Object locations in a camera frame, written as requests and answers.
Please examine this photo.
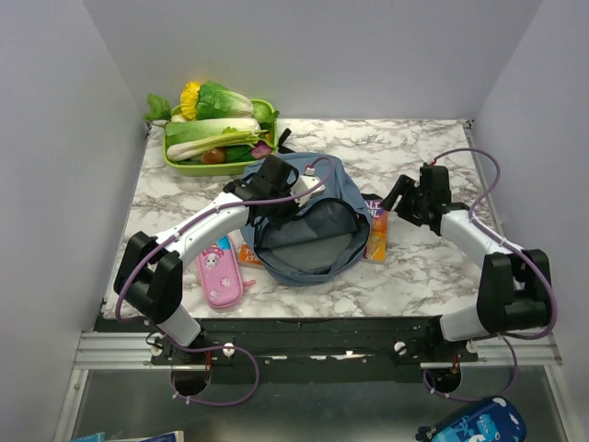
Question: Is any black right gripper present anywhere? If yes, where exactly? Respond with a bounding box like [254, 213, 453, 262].
[379, 174, 429, 227]

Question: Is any blue fabric backpack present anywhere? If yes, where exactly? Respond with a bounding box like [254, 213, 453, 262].
[240, 153, 372, 286]

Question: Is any purple Roald Dahl book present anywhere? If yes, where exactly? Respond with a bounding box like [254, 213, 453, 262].
[363, 193, 388, 263]

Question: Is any orange treehouse book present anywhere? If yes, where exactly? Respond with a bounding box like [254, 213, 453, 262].
[237, 244, 263, 268]

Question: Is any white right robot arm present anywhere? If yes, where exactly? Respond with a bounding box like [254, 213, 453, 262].
[382, 165, 557, 361]

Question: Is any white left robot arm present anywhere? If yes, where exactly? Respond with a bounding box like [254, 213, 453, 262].
[113, 156, 300, 364]

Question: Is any purple onion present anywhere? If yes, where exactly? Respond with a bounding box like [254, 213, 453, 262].
[250, 141, 273, 160]

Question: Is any green plastic vegetable tray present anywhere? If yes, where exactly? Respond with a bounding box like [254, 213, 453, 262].
[163, 99, 279, 177]

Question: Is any brown mushroom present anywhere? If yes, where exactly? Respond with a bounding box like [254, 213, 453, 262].
[200, 148, 226, 165]

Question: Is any white napa cabbage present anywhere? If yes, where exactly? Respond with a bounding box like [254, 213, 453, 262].
[165, 118, 260, 140]

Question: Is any green lettuce head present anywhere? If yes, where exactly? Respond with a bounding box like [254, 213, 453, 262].
[195, 81, 254, 120]

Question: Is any pink pencil case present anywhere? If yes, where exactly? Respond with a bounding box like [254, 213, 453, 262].
[196, 236, 256, 308]

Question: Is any yellow flower vegetable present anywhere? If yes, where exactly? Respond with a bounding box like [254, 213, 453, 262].
[179, 81, 201, 121]

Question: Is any blue shark pencil case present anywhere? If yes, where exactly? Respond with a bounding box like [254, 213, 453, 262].
[415, 396, 527, 442]

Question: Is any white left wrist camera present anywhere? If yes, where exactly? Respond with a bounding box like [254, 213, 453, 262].
[291, 175, 325, 207]

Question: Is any aluminium mounting rail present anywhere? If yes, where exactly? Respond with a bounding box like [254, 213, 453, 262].
[74, 332, 562, 370]

